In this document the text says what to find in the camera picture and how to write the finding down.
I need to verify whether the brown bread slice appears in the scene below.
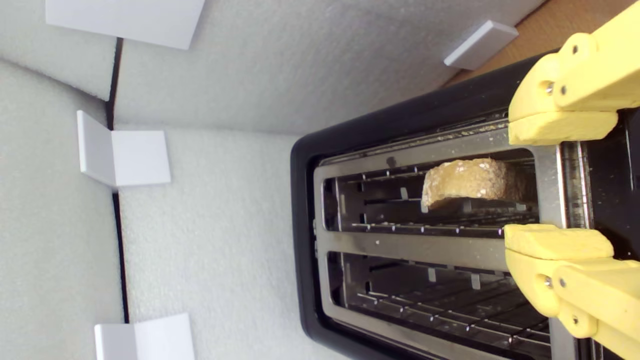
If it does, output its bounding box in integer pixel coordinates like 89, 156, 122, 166
421, 158, 526, 211

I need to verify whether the black two-slot toaster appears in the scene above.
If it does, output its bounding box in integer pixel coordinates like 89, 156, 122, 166
290, 50, 640, 360

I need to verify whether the white wall clip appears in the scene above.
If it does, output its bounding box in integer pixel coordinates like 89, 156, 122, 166
45, 0, 207, 51
94, 312, 196, 360
443, 20, 520, 71
76, 110, 172, 190

